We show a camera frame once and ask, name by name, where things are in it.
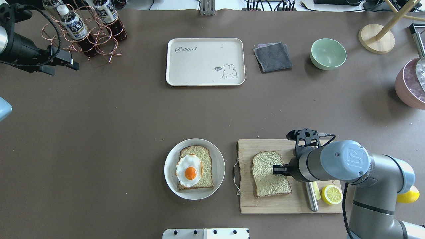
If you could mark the tea bottle right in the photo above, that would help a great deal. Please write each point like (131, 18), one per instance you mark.
(108, 14)

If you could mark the half lemon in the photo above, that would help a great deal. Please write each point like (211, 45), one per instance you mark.
(332, 195)

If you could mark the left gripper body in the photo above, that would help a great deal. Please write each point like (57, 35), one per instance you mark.
(24, 48)

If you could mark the grey folded cloth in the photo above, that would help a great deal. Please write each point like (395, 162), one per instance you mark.
(273, 57)

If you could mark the tea bottle front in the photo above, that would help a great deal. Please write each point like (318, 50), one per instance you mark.
(78, 30)

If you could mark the toast slice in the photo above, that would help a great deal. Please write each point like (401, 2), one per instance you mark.
(203, 154)
(266, 183)

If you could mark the wooden mug tree stand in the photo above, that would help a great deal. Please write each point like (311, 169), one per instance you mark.
(379, 39)

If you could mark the cream rabbit tray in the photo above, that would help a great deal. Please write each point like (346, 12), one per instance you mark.
(205, 62)

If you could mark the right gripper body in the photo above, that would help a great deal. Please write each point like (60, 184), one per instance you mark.
(293, 168)

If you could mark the tea bottle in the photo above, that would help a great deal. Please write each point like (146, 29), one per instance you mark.
(51, 7)
(108, 14)
(78, 30)

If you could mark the fried egg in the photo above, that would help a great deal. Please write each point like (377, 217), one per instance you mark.
(189, 170)

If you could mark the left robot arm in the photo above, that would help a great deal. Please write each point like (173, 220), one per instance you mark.
(20, 52)

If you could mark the yellow lemon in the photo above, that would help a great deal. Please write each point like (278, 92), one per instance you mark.
(409, 197)

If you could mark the tea bottle back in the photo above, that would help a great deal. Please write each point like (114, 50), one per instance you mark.
(51, 7)

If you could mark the mint green bowl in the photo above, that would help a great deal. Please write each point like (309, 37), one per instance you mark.
(327, 54)

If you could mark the pink ice bowl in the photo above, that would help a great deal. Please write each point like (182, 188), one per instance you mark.
(408, 87)

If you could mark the wooden cutting board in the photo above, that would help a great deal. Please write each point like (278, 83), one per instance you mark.
(295, 203)

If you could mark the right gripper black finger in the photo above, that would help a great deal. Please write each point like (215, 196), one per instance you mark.
(279, 169)

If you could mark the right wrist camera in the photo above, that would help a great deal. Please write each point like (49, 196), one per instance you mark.
(307, 140)

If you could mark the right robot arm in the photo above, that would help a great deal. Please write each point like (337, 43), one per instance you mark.
(378, 180)

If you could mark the light blue cup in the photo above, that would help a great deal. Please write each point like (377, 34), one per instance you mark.
(5, 108)

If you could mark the white control box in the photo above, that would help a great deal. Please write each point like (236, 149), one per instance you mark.
(207, 233)

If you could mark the white round plate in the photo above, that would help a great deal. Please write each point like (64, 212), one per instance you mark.
(218, 169)

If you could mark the copper wire bottle rack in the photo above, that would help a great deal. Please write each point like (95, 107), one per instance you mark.
(106, 45)

